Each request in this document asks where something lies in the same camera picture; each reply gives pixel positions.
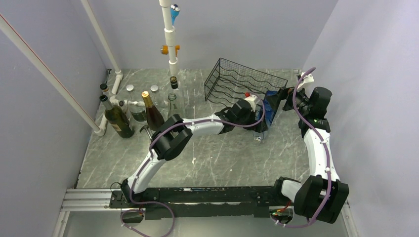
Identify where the orange pipe clamp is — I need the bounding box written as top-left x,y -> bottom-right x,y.
160,45 -> 181,56

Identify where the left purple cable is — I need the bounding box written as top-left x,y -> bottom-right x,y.
120,95 -> 266,237

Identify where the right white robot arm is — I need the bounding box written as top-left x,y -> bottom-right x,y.
266,87 -> 349,224

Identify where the dark gold-foil wine bottle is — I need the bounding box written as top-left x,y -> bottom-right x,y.
141,91 -> 165,131

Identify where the blue square glass bottle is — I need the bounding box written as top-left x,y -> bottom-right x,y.
253,90 -> 277,143

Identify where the blue pipe clip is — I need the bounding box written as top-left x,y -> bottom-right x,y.
170,4 -> 180,25

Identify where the clear bottle dark label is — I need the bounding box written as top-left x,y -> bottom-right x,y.
150,85 -> 168,120

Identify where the black wire wine rack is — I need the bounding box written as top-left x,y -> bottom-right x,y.
204,58 -> 288,106

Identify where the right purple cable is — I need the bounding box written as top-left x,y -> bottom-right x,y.
270,67 -> 333,229

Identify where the clear bottle silver cap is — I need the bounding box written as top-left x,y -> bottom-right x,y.
126,84 -> 147,122

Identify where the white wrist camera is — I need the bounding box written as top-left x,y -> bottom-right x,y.
297,74 -> 314,91
245,92 -> 260,112

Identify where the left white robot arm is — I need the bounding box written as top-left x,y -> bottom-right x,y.
121,95 -> 266,207

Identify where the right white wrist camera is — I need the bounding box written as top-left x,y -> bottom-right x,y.
297,74 -> 314,91

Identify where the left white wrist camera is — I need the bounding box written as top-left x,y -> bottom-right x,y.
245,92 -> 260,112

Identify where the clear slim bottle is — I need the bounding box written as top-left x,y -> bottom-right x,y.
168,92 -> 184,117

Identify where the white PVC pipe frame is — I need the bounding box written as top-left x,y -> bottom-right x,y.
0,0 -> 179,136

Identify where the black handled metal tool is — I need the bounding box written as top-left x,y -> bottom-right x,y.
139,124 -> 152,141

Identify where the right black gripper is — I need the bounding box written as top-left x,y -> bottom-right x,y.
265,83 -> 311,116

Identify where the clear square bottle black cap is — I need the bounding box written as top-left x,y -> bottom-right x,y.
169,76 -> 185,114

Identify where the purple cable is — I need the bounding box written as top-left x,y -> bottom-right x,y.
120,95 -> 266,237
270,67 -> 333,229

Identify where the dark green wine bottle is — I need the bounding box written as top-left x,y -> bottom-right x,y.
99,94 -> 134,138

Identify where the aluminium frame rail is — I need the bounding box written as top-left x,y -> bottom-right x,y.
52,70 -> 361,237

